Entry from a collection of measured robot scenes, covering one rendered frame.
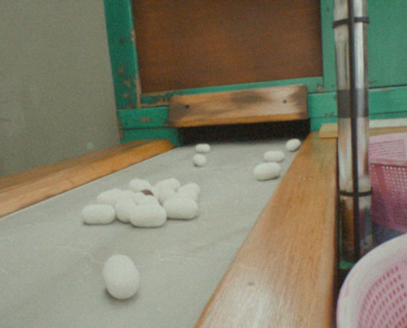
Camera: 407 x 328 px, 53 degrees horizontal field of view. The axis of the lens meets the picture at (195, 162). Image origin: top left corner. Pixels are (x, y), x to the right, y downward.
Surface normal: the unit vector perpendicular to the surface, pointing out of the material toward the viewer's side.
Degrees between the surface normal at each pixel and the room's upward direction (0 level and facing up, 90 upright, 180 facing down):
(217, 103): 67
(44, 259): 0
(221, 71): 89
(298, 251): 0
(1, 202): 45
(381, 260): 75
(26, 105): 90
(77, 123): 90
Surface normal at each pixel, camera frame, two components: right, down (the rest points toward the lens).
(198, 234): -0.09, -0.98
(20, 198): 0.60, -0.72
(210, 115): -0.33, -0.21
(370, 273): 0.73, -0.23
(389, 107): -0.33, 0.18
